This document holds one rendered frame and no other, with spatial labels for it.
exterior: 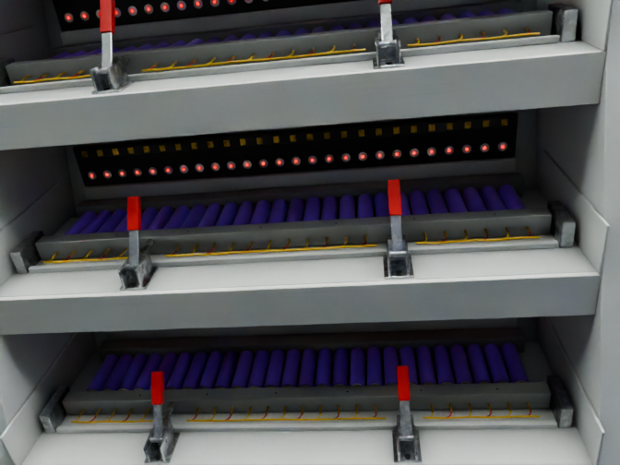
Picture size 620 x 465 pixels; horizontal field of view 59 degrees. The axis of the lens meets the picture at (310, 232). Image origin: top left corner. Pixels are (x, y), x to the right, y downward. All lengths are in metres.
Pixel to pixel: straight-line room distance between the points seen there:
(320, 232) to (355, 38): 0.20
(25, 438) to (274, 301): 0.34
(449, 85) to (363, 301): 0.21
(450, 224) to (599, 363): 0.19
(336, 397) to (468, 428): 0.14
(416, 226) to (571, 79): 0.20
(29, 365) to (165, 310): 0.21
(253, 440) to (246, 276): 0.19
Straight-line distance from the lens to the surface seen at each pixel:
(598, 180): 0.55
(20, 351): 0.71
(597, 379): 0.60
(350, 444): 0.63
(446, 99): 0.52
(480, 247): 0.57
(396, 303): 0.54
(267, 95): 0.52
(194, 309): 0.57
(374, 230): 0.58
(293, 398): 0.65
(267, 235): 0.59
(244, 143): 0.68
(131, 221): 0.59
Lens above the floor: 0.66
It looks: 10 degrees down
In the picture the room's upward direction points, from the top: 4 degrees counter-clockwise
